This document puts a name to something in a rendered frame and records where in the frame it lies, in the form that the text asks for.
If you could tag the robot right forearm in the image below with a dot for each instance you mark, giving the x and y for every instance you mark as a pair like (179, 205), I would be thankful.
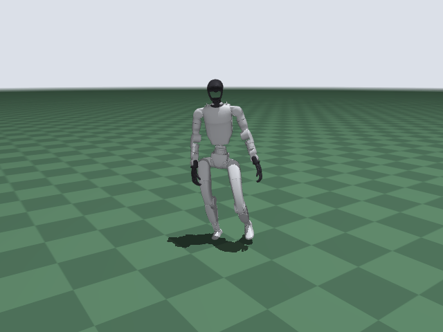
(194, 154)

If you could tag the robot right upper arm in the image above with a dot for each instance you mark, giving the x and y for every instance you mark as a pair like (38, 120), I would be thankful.
(196, 124)

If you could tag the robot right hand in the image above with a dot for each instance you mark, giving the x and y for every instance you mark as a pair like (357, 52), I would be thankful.
(194, 173)

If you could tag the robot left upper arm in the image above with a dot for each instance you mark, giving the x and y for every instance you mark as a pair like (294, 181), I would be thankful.
(241, 120)

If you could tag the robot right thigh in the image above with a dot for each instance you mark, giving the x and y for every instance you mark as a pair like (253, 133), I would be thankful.
(206, 186)

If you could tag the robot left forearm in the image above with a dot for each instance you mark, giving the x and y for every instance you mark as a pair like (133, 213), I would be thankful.
(250, 146)

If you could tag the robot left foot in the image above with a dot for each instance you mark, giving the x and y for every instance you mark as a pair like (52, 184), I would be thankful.
(249, 232)

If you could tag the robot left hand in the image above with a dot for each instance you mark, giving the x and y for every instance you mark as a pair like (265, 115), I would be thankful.
(258, 167)

